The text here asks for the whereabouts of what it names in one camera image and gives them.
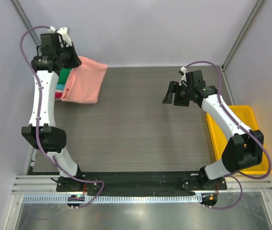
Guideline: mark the aluminium frame post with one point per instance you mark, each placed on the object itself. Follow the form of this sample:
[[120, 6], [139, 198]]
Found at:
[[244, 31], [29, 30]]

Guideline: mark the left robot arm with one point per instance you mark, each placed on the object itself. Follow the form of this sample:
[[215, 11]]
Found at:
[[41, 133]]

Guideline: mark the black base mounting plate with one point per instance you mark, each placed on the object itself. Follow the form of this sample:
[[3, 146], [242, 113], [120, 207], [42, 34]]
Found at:
[[139, 184]]

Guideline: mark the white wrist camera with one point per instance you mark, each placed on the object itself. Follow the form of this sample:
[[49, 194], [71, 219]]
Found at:
[[63, 31], [183, 80]]

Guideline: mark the left aluminium frame post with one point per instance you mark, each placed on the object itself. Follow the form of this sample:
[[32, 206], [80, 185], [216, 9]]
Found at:
[[29, 30]]

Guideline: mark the green folded t shirt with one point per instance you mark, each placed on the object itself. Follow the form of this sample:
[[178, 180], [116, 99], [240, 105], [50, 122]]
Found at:
[[63, 75]]

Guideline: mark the cyan folded t shirt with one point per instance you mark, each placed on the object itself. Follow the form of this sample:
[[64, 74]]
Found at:
[[60, 87]]

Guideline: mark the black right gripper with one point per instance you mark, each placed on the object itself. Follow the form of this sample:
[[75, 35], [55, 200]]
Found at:
[[174, 87]]

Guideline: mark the slotted cable duct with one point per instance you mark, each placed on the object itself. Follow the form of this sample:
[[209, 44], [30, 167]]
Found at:
[[80, 199]]

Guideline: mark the red folded t shirt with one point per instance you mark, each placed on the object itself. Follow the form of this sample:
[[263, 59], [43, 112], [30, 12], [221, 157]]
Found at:
[[58, 96]]

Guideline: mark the salmon pink t shirt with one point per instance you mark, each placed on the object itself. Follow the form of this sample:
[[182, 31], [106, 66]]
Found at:
[[84, 82]]

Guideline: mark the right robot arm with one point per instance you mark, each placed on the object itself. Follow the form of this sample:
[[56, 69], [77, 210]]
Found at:
[[242, 150]]

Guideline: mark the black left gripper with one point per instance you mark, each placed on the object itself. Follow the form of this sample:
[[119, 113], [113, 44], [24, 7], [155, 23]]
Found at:
[[76, 62]]

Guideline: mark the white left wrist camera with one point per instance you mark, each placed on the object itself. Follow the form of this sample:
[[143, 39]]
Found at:
[[63, 31]]

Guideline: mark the right aluminium frame post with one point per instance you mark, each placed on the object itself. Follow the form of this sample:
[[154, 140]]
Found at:
[[244, 31]]

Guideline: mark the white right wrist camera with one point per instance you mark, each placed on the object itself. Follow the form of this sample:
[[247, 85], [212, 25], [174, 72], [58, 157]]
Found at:
[[183, 80]]

